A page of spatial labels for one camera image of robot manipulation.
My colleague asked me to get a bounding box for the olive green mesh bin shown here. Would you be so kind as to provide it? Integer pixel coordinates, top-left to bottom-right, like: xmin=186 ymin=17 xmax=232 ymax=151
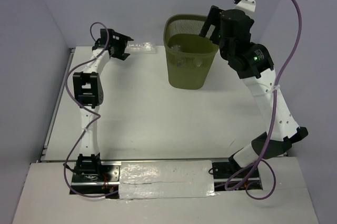
xmin=163 ymin=14 xmax=219 ymax=90

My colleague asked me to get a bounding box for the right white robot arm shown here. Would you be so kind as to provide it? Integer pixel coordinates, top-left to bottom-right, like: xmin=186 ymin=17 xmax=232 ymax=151
xmin=199 ymin=0 xmax=309 ymax=177

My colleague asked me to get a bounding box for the metal base rail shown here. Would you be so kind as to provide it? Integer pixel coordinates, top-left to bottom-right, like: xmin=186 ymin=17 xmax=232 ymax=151
xmin=68 ymin=157 xmax=264 ymax=196

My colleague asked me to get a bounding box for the white foil tape sheet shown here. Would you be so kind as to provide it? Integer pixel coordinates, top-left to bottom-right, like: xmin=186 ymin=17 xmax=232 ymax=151
xmin=118 ymin=160 xmax=215 ymax=199

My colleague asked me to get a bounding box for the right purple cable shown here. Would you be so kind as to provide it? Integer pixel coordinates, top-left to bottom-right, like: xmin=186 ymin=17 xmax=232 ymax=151
xmin=224 ymin=0 xmax=302 ymax=200

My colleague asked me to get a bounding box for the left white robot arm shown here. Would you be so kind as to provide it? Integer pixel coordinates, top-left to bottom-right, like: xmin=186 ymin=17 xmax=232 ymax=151
xmin=72 ymin=28 xmax=133 ymax=181

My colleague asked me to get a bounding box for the clear bottle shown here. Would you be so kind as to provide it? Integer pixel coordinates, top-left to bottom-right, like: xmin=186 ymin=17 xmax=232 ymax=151
xmin=125 ymin=42 xmax=156 ymax=54
xmin=170 ymin=44 xmax=184 ymax=52

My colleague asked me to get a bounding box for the blue label plastic bottle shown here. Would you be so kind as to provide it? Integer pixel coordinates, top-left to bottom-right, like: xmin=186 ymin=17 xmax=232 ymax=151
xmin=171 ymin=57 xmax=206 ymax=69

